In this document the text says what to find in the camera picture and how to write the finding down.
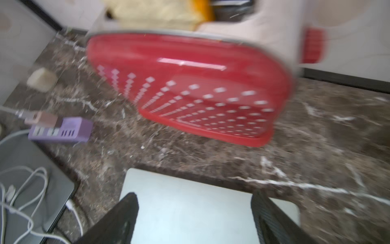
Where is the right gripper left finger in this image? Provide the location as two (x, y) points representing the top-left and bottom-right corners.
(76, 193), (139, 244)

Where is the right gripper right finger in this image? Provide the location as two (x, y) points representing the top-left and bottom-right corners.
(250, 191), (316, 244)

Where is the silver apple laptop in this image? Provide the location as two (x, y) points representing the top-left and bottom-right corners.
(120, 168), (301, 244)

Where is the dark grey laptop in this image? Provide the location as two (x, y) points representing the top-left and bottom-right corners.
(1, 130), (76, 244)

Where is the pink charger adapter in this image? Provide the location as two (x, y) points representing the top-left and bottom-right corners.
(16, 110), (63, 128)

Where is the purple power strip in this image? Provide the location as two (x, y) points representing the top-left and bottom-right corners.
(27, 117), (93, 143)

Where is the red polka dot toaster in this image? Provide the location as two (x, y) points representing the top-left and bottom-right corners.
(86, 1), (325, 147)

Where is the pale bread slice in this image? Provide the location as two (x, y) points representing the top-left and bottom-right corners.
(104, 1), (207, 31)

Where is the white charger cable on grey laptop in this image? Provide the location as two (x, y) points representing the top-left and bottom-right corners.
(0, 105), (84, 244)

